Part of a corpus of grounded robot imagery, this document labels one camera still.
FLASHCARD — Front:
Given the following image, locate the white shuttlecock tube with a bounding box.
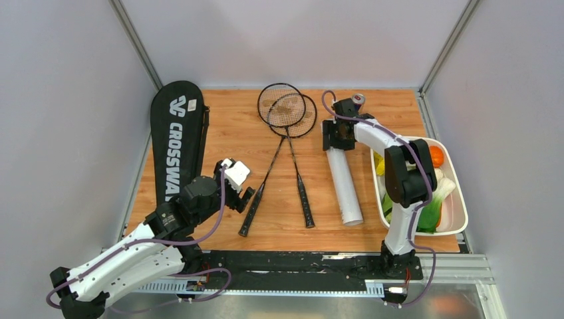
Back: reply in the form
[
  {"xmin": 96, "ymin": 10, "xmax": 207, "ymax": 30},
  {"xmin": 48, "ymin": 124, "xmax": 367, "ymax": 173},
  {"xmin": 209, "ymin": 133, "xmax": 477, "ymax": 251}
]
[{"xmin": 326, "ymin": 147, "xmax": 364, "ymax": 227}]

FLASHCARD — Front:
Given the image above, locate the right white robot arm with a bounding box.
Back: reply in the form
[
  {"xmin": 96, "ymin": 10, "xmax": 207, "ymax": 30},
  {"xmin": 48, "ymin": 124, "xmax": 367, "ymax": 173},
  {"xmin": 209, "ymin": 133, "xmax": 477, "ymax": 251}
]
[{"xmin": 322, "ymin": 94, "xmax": 437, "ymax": 278}]

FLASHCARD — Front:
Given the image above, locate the white plastic basin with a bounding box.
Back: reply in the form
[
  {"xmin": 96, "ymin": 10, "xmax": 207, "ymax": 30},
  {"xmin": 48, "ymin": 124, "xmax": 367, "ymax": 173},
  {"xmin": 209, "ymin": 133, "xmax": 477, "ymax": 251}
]
[{"xmin": 370, "ymin": 137, "xmax": 468, "ymax": 237}]

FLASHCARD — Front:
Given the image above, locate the black badminton racket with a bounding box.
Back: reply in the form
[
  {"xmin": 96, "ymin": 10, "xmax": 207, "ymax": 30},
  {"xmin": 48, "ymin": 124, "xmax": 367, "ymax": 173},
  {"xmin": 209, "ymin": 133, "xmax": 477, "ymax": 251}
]
[
  {"xmin": 238, "ymin": 92, "xmax": 317, "ymax": 237},
  {"xmin": 257, "ymin": 83, "xmax": 315, "ymax": 229}
]

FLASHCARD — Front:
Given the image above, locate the small orange pumpkin toy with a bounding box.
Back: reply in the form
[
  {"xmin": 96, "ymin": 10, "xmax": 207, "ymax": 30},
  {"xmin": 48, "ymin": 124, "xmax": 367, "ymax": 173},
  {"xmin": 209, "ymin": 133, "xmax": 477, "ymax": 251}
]
[{"xmin": 429, "ymin": 146, "xmax": 445, "ymax": 168}]

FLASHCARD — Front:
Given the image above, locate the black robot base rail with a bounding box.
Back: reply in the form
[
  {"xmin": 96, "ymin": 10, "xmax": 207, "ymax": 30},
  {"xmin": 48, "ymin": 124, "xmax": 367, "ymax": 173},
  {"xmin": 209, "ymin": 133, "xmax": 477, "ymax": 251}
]
[{"xmin": 181, "ymin": 250, "xmax": 423, "ymax": 303}]

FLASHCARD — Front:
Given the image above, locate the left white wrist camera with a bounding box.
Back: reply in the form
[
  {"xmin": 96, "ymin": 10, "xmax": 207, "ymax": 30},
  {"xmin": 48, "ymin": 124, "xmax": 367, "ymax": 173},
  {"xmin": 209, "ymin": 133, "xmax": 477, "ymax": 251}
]
[{"xmin": 220, "ymin": 158, "xmax": 251, "ymax": 193}]

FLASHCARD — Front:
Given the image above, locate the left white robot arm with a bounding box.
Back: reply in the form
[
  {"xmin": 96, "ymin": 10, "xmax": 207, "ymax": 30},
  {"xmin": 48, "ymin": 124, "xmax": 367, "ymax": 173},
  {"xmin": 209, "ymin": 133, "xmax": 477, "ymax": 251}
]
[{"xmin": 47, "ymin": 158, "xmax": 255, "ymax": 318}]

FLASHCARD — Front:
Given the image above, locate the black badminton racket front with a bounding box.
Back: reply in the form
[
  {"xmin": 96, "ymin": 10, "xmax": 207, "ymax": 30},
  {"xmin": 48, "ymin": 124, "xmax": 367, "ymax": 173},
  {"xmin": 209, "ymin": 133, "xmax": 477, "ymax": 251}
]
[{"xmin": 257, "ymin": 83, "xmax": 315, "ymax": 229}]

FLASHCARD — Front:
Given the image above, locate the yellow napa cabbage toy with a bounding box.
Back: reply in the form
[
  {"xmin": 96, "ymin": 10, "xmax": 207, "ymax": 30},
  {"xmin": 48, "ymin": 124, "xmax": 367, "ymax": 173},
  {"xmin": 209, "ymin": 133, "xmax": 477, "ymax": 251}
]
[{"xmin": 373, "ymin": 152, "xmax": 385, "ymax": 176}]

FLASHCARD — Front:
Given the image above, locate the white green bok choy toy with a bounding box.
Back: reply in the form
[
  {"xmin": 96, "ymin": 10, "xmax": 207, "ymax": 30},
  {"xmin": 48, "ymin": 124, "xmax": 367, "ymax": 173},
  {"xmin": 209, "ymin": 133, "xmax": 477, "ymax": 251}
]
[{"xmin": 416, "ymin": 177, "xmax": 456, "ymax": 233}]

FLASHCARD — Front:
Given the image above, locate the green leaf vegetable toy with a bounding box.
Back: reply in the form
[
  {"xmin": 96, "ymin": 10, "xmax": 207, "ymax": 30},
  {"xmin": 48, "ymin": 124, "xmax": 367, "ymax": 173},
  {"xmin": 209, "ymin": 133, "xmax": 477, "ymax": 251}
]
[{"xmin": 381, "ymin": 193, "xmax": 393, "ymax": 224}]

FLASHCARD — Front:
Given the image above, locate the black Crossway racket bag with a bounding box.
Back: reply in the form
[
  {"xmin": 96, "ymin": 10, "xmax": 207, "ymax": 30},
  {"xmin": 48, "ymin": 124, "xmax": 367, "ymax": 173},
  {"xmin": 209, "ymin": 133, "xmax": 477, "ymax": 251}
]
[{"xmin": 150, "ymin": 80, "xmax": 209, "ymax": 206}]

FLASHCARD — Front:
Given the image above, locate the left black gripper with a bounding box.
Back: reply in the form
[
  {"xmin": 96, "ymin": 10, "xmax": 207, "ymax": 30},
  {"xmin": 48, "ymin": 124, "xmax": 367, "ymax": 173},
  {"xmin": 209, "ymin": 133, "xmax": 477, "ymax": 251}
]
[{"xmin": 194, "ymin": 161, "xmax": 256, "ymax": 225}]

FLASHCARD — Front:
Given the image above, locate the red blue drink can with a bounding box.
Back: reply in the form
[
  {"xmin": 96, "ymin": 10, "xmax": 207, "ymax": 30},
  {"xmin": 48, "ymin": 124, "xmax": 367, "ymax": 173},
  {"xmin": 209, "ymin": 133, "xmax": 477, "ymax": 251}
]
[{"xmin": 351, "ymin": 93, "xmax": 366, "ymax": 112}]

